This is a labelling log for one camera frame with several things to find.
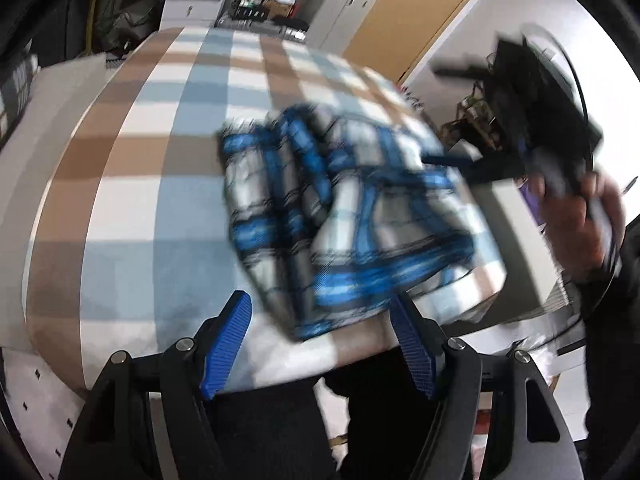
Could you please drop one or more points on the blue plaid shirt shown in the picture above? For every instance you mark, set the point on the blue plaid shirt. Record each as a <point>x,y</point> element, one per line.
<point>350,220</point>

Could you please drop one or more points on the small brown box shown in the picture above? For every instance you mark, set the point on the small brown box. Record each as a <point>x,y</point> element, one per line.
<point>277,6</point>

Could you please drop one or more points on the white cabinet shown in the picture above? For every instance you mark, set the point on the white cabinet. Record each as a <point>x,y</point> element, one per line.
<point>340,10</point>

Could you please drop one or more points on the dark plaid pillow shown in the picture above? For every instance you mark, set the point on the dark plaid pillow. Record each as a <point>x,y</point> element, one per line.
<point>17,90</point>

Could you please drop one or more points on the person's right forearm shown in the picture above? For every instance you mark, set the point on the person's right forearm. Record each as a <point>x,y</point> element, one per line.
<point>610,340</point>

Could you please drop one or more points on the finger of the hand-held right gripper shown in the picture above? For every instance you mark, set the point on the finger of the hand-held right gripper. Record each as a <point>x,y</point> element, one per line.
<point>462,72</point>
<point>485,167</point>

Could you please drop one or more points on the small black box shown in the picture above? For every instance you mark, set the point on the small black box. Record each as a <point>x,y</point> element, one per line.
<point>248,12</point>

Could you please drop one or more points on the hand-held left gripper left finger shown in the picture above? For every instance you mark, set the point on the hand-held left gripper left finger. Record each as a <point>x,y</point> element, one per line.
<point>230,345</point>

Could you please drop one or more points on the wooden door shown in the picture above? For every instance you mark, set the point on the wooden door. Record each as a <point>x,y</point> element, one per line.
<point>415,25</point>

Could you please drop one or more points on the person's right hand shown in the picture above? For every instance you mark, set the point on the person's right hand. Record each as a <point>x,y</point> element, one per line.
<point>575,230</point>

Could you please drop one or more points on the dark bag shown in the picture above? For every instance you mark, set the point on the dark bag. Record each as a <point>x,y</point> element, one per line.
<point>125,20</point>

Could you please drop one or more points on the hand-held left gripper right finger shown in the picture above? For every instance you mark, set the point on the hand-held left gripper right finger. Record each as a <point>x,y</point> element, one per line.
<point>415,350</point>

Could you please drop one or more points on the brown and blue checkered bedsheet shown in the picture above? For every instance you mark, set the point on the brown and blue checkered bedsheet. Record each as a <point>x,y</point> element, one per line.
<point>150,185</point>

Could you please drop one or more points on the silver suitcase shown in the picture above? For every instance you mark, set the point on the silver suitcase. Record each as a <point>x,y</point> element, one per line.
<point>250,25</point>

